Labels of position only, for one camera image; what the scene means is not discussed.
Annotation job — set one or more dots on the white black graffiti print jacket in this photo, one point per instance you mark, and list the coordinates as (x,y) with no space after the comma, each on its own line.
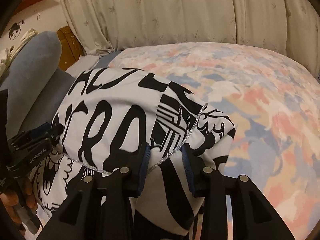
(109,115)

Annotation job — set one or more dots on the cartoon face wall sticker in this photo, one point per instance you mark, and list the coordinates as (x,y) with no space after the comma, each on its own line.
(15,30)

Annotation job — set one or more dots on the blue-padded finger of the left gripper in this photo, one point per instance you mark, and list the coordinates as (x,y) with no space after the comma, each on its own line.
(41,129)

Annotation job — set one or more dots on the beige patterned curtain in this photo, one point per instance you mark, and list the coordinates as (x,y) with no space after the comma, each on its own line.
(289,27)

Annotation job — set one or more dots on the pastel patterned bed cover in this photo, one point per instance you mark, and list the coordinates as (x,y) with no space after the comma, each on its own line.
(275,102)

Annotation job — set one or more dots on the white folded cloth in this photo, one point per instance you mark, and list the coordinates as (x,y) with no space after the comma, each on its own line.
(9,54)

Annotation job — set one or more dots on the person left hand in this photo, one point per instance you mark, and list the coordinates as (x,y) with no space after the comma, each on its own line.
(10,198)

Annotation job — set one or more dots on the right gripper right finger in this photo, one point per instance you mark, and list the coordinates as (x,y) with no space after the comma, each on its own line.
(253,216)

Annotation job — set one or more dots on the dark grey bolster pillow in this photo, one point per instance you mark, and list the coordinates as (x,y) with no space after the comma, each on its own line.
(48,101)

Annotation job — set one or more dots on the wooden headboard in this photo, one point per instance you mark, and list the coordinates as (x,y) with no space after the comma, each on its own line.
(71,48)

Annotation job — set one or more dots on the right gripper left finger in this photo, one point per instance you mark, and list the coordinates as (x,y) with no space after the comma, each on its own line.
(99,207)

